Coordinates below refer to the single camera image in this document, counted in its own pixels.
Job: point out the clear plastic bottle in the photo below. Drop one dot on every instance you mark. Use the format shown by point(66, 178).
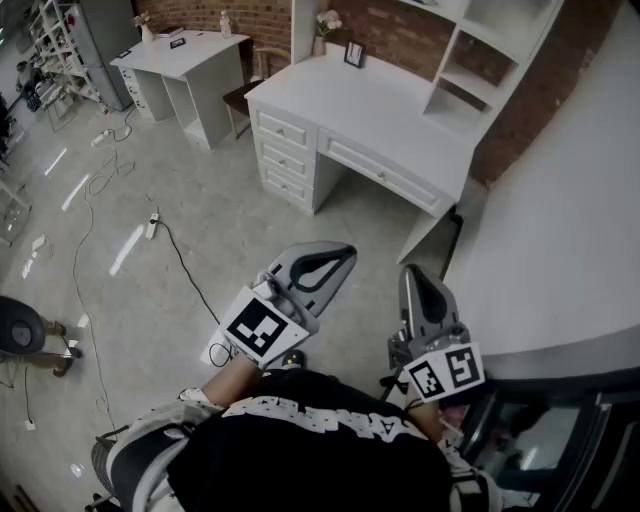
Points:
point(226, 25)

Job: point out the person's left forearm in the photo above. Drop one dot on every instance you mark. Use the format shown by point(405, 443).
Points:
point(230, 382)

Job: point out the white desk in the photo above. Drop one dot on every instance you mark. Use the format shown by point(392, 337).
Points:
point(360, 100)

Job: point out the person's black and white shirt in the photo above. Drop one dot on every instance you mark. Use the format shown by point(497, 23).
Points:
point(310, 450)

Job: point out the pink flowers in vase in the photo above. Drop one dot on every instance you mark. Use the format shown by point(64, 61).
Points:
point(326, 27)

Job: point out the tall grey cabinet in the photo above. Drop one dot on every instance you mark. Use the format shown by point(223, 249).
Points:
point(107, 50)

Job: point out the small white writing table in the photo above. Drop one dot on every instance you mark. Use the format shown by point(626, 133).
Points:
point(200, 50)

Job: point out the black picture frame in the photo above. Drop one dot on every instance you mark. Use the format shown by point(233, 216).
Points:
point(354, 54)

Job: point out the white vase with flowers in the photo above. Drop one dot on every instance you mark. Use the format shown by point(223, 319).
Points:
point(145, 30)

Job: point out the black glass cabinet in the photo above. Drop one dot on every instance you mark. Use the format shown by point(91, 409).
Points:
point(550, 440)

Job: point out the wooden chair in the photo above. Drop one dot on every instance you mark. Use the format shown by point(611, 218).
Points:
point(272, 54)

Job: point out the brown cushioned chair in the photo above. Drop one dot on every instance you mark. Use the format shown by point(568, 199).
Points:
point(242, 95)

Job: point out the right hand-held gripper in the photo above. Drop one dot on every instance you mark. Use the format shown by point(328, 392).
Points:
point(450, 372)

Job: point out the white storage rack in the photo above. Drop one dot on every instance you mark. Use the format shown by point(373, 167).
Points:
point(55, 50)

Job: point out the dark hardcover book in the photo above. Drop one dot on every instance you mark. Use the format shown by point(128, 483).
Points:
point(170, 32)

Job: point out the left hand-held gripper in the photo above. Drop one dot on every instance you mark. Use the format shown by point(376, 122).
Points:
point(260, 327)

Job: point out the person's right forearm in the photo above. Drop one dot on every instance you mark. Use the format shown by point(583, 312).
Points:
point(425, 420)

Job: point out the person's black shoe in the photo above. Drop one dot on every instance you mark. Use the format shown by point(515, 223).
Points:
point(293, 359)

